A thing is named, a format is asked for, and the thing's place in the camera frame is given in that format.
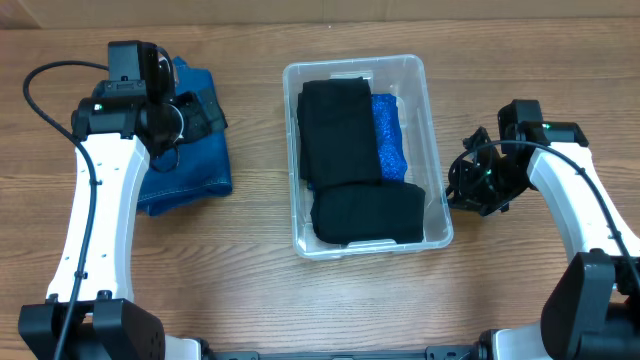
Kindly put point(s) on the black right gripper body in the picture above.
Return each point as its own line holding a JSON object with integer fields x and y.
{"x": 480, "y": 176}

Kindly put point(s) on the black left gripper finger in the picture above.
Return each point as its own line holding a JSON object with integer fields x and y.
{"x": 214, "y": 113}
{"x": 197, "y": 124}

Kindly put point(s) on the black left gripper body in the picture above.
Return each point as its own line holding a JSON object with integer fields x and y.
{"x": 175, "y": 126}

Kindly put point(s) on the blue denim cloth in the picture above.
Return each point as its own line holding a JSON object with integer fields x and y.
{"x": 192, "y": 171}

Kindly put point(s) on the blue sequin garment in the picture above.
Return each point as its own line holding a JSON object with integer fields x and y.
{"x": 389, "y": 137}

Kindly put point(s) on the black cloth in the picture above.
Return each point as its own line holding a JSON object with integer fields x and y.
{"x": 337, "y": 133}
{"x": 364, "y": 212}

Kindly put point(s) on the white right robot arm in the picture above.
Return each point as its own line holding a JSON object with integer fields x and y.
{"x": 593, "y": 311}

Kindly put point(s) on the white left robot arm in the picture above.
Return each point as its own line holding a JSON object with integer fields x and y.
{"x": 89, "y": 311}

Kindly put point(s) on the clear plastic container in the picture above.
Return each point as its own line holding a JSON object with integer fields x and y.
{"x": 402, "y": 76}

